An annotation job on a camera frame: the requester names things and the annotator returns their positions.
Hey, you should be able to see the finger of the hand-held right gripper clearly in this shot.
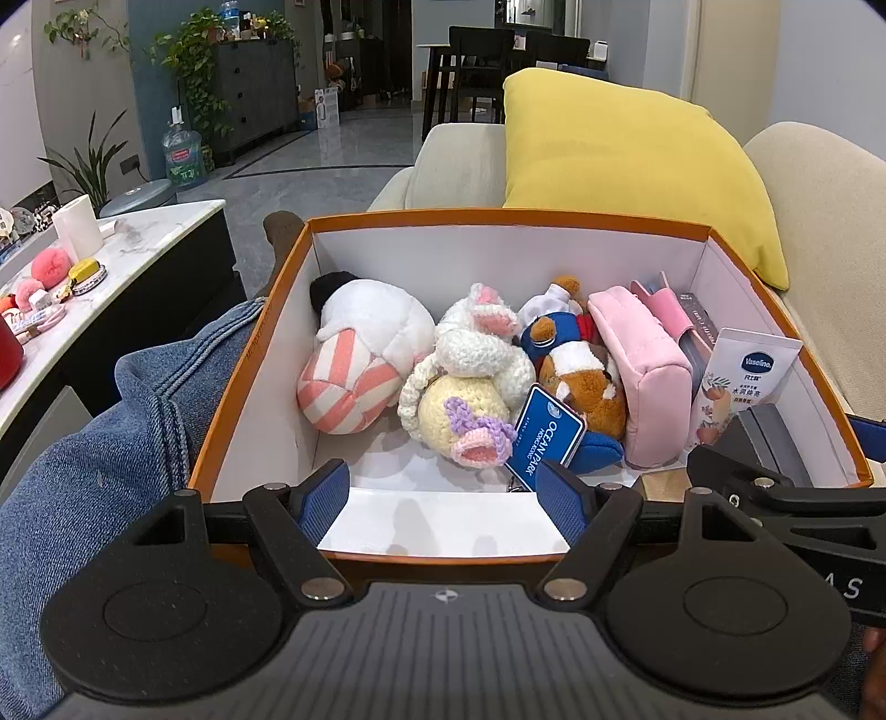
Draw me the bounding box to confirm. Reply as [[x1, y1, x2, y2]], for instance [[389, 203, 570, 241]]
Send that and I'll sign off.
[[687, 443, 886, 510]]

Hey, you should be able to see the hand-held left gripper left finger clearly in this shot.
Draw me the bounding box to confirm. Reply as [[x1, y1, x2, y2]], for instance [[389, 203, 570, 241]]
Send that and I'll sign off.
[[128, 460, 354, 605]]

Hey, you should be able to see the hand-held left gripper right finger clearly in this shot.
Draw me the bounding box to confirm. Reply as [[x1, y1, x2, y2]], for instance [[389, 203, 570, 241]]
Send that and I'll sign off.
[[533, 458, 763, 603]]

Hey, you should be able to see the dark grey box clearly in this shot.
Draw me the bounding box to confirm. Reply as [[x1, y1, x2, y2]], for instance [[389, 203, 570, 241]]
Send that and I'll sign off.
[[713, 403, 814, 489]]

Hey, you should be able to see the white lotion tube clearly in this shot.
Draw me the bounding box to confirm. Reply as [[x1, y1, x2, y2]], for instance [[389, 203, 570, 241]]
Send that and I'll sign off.
[[685, 327, 804, 454]]

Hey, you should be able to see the pink velvet pouch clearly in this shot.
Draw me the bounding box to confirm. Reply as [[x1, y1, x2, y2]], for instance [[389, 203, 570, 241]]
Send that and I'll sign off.
[[587, 284, 694, 470]]

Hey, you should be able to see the orange storage box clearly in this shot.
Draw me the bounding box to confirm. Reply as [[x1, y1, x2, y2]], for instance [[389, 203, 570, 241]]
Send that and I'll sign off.
[[188, 208, 877, 565]]

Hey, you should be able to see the blue hang tag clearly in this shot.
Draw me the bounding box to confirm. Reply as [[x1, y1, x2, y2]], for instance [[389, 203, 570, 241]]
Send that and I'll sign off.
[[507, 384, 589, 486]]

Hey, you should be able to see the gold cube box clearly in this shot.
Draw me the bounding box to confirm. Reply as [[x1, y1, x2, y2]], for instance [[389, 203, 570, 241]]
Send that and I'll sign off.
[[640, 467, 693, 503]]

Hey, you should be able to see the sailor plush toy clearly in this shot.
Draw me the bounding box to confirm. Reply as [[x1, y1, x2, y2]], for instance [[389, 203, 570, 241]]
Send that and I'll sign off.
[[519, 275, 627, 475]]

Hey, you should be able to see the cream crochet toy purple bow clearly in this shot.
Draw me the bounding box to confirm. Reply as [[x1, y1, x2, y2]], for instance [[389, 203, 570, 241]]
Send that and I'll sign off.
[[415, 374, 520, 472]]

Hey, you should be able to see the dark printed card box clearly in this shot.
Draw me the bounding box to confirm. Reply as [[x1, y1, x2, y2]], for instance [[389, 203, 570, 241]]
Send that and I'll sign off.
[[678, 292, 721, 375]]

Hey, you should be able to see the white crochet rabbit toy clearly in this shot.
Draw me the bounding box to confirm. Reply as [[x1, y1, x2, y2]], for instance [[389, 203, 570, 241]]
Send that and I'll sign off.
[[398, 282, 537, 416]]

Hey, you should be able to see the pink striped white plush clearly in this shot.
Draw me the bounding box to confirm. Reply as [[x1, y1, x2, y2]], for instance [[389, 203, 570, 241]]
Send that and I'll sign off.
[[296, 271, 439, 436]]

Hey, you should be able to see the person's leg in blue jeans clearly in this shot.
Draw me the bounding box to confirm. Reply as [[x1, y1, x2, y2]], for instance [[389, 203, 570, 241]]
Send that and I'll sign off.
[[0, 296, 271, 720]]

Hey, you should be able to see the person's foot in brown sock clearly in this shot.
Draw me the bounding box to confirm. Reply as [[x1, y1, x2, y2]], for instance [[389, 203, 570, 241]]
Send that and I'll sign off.
[[263, 211, 307, 299]]

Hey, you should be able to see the white marble coffee table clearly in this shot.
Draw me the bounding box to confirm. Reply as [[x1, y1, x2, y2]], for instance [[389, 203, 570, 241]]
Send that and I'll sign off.
[[0, 199, 240, 479]]

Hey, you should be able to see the yellow charm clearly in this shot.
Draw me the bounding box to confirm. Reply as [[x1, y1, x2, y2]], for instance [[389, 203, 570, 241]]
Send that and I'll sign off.
[[67, 258, 106, 295]]

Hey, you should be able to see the pink round compact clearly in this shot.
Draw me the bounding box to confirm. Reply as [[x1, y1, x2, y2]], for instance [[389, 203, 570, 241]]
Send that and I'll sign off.
[[14, 305, 66, 343]]

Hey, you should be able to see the red cup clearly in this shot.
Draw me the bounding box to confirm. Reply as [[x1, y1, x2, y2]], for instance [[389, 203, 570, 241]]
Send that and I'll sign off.
[[0, 315, 25, 392]]

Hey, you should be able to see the grey round stool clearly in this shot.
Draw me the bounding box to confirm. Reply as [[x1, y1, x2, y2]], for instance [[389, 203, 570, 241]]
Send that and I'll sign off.
[[99, 178, 179, 219]]

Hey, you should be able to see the yellow pillow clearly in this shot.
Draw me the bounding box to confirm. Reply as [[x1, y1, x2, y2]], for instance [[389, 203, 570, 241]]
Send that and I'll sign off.
[[502, 67, 790, 292]]

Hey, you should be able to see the large pink pompom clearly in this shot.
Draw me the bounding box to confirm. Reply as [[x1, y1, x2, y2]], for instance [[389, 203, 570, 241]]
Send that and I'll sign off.
[[31, 249, 74, 286]]

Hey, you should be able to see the white paper roll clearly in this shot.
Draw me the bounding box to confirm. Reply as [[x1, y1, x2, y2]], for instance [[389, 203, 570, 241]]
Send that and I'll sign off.
[[53, 194, 105, 259]]

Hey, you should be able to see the large water bottle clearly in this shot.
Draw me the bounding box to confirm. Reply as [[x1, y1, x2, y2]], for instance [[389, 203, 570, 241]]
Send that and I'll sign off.
[[161, 117, 205, 189]]

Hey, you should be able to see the long-leaf potted plant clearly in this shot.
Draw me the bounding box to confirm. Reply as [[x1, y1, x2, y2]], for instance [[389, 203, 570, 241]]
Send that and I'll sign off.
[[38, 111, 132, 202]]

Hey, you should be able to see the dark grey cabinet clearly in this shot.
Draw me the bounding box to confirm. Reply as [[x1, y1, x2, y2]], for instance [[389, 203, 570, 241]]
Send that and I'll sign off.
[[208, 38, 302, 150]]

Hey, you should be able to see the black dining chair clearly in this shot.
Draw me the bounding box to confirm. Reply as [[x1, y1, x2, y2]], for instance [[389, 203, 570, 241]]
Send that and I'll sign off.
[[449, 26, 517, 126], [533, 31, 591, 70]]

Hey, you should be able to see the trailing ivy plant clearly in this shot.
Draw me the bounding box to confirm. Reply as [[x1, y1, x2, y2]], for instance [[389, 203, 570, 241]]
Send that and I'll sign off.
[[148, 8, 236, 140]]

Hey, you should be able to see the dining table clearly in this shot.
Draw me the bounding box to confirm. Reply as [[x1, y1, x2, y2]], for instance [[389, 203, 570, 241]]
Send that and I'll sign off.
[[415, 42, 610, 143]]

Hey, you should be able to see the hanging vine plant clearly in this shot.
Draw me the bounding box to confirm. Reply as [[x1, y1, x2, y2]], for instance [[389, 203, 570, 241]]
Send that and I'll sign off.
[[43, 7, 132, 60]]

